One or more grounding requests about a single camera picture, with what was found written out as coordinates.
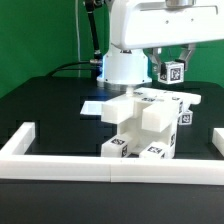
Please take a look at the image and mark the black corrugated hose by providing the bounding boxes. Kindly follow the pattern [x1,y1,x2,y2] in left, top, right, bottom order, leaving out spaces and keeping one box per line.
[83,0,108,78]

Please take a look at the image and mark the white sheet with tags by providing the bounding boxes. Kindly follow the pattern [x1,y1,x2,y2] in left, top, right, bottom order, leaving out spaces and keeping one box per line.
[80,101,103,115]

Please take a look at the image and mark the white tagged cube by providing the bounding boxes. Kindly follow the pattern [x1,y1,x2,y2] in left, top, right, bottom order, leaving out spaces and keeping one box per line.
[178,110,193,126]
[158,61,184,84]

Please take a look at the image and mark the black table cables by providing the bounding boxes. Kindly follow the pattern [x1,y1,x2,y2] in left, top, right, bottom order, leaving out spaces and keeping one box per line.
[45,60,101,78]

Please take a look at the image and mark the white thin cable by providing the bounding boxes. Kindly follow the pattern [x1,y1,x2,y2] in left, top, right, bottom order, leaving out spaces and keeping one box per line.
[75,0,82,78]

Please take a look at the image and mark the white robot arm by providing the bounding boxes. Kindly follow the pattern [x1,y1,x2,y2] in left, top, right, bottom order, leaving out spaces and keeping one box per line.
[97,0,224,90]

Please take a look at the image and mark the white chair back frame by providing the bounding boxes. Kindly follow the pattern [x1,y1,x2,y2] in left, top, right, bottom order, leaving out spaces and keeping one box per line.
[101,87,201,132]

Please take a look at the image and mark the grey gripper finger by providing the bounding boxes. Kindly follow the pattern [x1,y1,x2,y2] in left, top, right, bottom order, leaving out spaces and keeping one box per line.
[149,48,162,74]
[179,43,196,70]

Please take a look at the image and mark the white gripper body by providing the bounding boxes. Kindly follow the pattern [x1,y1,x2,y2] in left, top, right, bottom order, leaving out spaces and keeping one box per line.
[110,0,224,50]

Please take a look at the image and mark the white U-shaped fence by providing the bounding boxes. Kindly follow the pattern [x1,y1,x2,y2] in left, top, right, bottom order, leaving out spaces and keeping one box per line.
[0,122,224,185]

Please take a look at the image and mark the white chair seat part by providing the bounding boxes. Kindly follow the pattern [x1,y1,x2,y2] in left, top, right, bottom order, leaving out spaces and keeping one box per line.
[117,119,177,159]

